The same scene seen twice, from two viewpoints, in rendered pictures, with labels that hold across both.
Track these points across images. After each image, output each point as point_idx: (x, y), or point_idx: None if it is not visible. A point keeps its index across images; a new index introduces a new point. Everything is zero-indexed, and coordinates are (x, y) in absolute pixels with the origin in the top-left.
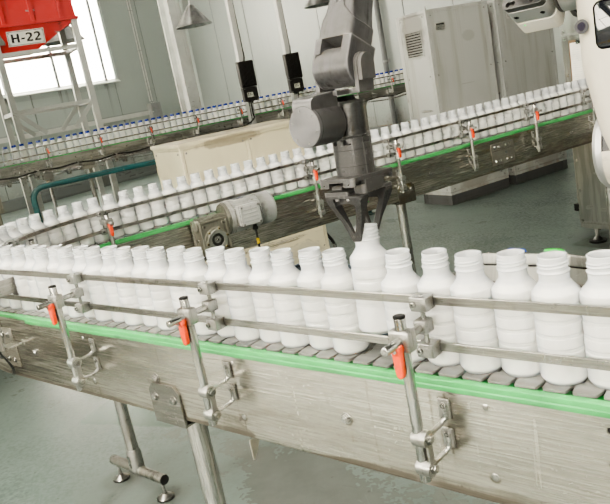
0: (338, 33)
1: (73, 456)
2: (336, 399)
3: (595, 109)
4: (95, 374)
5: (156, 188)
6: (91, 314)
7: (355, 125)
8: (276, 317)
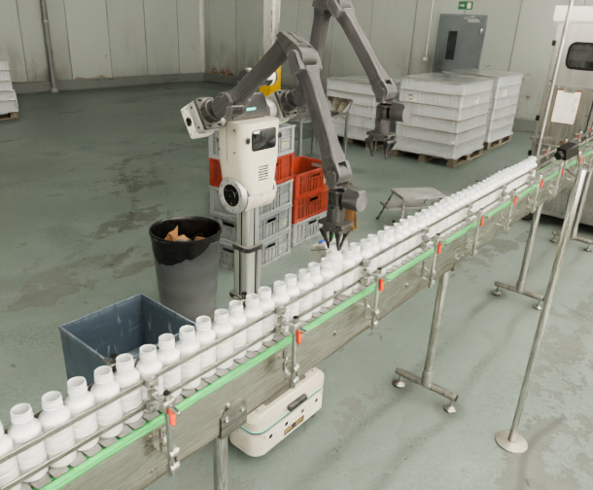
0: (342, 159)
1: None
2: (332, 327)
3: (245, 178)
4: (156, 462)
5: None
6: (141, 413)
7: None
8: (305, 306)
